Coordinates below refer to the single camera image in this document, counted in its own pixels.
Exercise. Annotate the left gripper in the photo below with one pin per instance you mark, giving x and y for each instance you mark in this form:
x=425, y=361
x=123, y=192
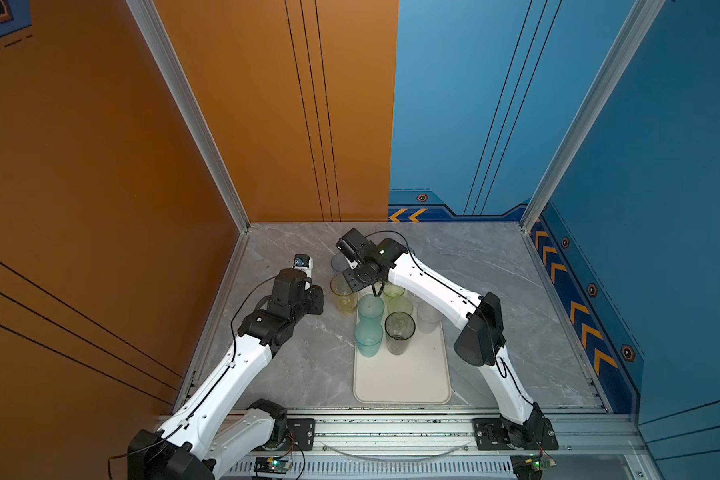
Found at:
x=315, y=295

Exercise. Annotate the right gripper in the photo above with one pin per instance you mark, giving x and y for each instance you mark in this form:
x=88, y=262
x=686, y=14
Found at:
x=352, y=283

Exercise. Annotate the small green faceted glass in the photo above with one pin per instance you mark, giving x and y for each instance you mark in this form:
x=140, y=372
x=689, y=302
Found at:
x=391, y=291

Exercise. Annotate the yellow tumbler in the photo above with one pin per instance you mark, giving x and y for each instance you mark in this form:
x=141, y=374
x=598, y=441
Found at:
x=345, y=299

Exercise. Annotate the dark smoky tumbler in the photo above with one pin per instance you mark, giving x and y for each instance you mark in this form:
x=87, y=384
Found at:
x=399, y=328

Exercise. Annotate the teal textured tumbler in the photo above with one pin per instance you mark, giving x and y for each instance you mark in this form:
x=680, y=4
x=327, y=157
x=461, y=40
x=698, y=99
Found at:
x=368, y=336
x=371, y=308

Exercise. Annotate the clear plastic cup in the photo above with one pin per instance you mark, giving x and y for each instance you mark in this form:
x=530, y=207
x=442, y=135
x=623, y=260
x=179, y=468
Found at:
x=428, y=318

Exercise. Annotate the grey-blue frosted tumbler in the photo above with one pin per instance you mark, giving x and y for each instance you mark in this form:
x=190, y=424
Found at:
x=339, y=263

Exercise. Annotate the light green dotted cup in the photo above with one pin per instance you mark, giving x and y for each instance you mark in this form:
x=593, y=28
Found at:
x=400, y=304

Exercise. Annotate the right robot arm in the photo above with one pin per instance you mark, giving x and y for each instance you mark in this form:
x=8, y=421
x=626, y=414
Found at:
x=478, y=317

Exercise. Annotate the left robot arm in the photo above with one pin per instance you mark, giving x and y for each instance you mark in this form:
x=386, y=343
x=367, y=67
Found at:
x=192, y=443

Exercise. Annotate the white rectangular tray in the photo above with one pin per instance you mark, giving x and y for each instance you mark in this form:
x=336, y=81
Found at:
x=419, y=376

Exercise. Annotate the left green circuit board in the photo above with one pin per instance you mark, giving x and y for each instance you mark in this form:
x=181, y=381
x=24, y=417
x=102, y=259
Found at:
x=272, y=467

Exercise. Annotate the green circuit board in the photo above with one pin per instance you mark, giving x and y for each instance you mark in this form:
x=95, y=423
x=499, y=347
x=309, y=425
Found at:
x=272, y=467
x=532, y=467

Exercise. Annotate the right green circuit board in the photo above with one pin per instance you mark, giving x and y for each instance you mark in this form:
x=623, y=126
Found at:
x=532, y=467

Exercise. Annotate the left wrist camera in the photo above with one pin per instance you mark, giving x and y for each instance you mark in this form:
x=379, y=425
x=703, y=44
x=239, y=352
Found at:
x=304, y=263

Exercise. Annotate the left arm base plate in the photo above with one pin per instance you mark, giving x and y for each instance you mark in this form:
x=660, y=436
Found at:
x=299, y=430

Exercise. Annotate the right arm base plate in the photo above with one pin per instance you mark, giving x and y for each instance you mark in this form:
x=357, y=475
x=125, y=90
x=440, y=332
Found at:
x=496, y=434

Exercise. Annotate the aluminium front rail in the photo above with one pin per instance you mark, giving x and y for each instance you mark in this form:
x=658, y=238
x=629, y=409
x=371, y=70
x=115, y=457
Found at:
x=408, y=444

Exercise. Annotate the left aluminium corner post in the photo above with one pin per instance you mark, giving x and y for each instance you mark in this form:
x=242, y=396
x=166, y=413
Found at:
x=152, y=29

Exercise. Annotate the aluminium corner post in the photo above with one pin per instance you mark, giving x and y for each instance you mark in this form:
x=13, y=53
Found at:
x=152, y=29
x=628, y=40

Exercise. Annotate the right aluminium corner post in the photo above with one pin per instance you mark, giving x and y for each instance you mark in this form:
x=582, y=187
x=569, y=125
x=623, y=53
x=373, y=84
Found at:
x=628, y=40

